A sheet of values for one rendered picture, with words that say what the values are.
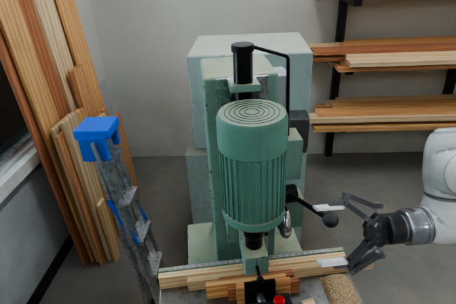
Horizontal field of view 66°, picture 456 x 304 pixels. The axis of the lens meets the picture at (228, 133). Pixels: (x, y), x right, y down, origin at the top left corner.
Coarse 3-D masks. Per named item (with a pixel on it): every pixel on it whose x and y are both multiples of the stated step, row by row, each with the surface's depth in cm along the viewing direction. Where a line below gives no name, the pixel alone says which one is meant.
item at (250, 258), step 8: (240, 232) 110; (240, 240) 109; (240, 248) 111; (264, 248) 104; (248, 256) 101; (256, 256) 101; (264, 256) 101; (248, 264) 101; (256, 264) 102; (264, 264) 102; (248, 272) 103; (264, 272) 104
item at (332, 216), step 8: (288, 192) 113; (296, 192) 113; (288, 200) 113; (296, 200) 103; (312, 208) 88; (320, 216) 82; (328, 216) 76; (336, 216) 76; (328, 224) 76; (336, 224) 76
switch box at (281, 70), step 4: (276, 68) 118; (280, 68) 118; (280, 72) 114; (284, 72) 114; (280, 76) 111; (284, 76) 111; (280, 80) 111; (284, 80) 111; (280, 84) 112; (284, 84) 112; (280, 88) 112; (284, 88) 112; (280, 92) 113; (284, 92) 113; (280, 96) 114; (284, 96) 114; (280, 100) 114; (284, 100) 114; (284, 104) 115; (284, 108) 116
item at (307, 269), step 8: (296, 264) 112; (304, 264) 112; (312, 264) 112; (232, 272) 110; (296, 272) 111; (304, 272) 111; (312, 272) 112; (320, 272) 112; (328, 272) 113; (336, 272) 113; (192, 280) 108; (200, 280) 108; (208, 280) 108; (216, 280) 109; (192, 288) 109; (200, 288) 110
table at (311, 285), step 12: (312, 276) 112; (348, 276) 112; (168, 288) 111; (180, 288) 110; (300, 288) 109; (312, 288) 108; (168, 300) 107; (180, 300) 107; (192, 300) 107; (204, 300) 106; (216, 300) 106; (228, 300) 106; (300, 300) 105; (324, 300) 105; (360, 300) 104
